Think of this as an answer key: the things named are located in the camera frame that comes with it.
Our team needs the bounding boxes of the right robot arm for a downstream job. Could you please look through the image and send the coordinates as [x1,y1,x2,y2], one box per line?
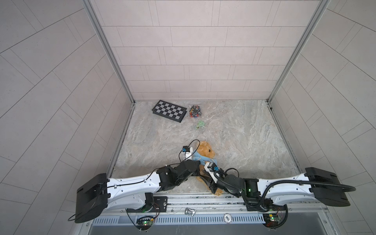
[203,163,356,212]

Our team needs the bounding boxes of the aluminium mounting rail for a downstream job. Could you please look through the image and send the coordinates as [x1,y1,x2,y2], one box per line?
[80,192,328,216]

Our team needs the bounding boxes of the black corrugated cable conduit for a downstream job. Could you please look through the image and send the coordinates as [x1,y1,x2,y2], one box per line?
[212,167,356,212]

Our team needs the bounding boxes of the black white chessboard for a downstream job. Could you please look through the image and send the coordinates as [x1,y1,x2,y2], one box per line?
[152,100,187,123]

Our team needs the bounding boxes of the left circuit board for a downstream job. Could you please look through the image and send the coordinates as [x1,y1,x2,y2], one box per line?
[136,215,155,226]

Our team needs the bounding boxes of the silver metal clip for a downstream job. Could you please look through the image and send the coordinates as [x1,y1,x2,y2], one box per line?
[185,208,196,217]

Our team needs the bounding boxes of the light blue bear hoodie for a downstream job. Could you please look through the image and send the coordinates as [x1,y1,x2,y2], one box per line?
[192,156,217,165]

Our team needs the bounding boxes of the small green pieces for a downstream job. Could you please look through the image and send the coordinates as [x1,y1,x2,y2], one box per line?
[196,120,206,129]

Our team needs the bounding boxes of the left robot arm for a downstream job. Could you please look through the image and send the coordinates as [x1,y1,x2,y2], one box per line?
[70,160,200,223]

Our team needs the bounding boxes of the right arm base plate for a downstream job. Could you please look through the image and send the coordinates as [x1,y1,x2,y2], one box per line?
[242,195,288,212]

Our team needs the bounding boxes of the brown teddy bear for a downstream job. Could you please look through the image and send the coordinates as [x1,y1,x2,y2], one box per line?
[192,141,223,196]

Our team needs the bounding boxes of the bag of colourful pieces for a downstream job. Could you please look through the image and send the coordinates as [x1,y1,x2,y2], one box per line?
[189,105,202,118]

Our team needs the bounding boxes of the left camera black cable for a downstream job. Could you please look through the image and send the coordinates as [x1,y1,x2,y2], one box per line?
[140,139,201,183]

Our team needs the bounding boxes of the circuit board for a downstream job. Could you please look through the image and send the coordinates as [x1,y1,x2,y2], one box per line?
[136,215,155,226]
[262,213,280,228]

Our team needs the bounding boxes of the right circuit board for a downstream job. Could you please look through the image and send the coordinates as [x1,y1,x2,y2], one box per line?
[262,213,280,228]

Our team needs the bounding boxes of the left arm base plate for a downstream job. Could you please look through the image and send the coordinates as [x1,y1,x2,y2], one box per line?
[126,196,168,213]

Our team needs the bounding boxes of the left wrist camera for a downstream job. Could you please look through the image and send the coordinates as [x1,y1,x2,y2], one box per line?
[182,146,193,161]

